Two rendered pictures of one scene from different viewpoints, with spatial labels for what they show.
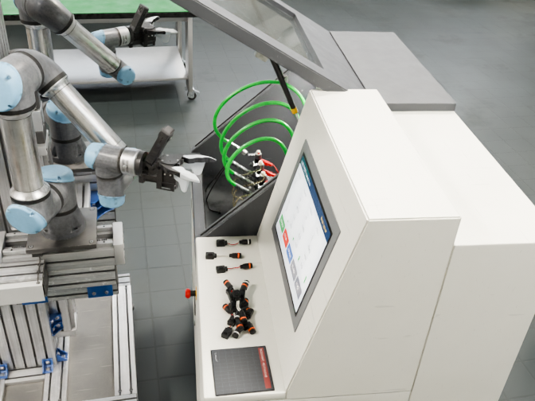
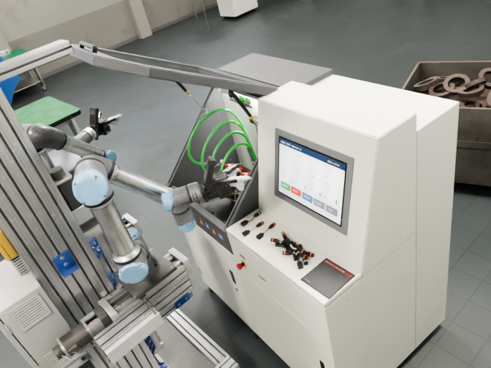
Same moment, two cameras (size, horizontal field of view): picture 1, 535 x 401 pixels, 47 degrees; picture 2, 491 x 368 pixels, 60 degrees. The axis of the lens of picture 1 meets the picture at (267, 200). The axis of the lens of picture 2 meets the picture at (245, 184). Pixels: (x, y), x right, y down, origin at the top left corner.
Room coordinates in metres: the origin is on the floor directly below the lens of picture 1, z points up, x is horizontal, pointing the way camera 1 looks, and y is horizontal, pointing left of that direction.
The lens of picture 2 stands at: (0.05, 0.66, 2.35)
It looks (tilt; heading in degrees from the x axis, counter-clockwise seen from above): 33 degrees down; 341
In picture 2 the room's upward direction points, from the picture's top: 15 degrees counter-clockwise
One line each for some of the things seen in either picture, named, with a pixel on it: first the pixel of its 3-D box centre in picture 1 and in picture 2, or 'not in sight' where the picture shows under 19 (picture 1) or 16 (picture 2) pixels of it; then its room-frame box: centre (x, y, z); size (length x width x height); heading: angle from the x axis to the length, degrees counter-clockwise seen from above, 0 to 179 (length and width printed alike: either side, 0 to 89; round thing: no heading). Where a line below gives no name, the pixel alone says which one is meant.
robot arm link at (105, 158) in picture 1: (107, 158); (176, 198); (1.47, 0.46, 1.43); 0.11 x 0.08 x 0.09; 79
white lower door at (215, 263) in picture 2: (195, 282); (215, 268); (2.07, 0.30, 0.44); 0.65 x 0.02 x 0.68; 10
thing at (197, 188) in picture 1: (198, 205); (199, 215); (2.08, 0.28, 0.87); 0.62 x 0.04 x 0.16; 10
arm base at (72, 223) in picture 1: (60, 215); (139, 263); (1.65, 0.69, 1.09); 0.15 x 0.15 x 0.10
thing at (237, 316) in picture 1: (236, 305); (291, 247); (1.36, 0.07, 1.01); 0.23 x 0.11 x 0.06; 10
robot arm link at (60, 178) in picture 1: (55, 187); (131, 244); (1.65, 0.69, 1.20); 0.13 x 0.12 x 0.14; 169
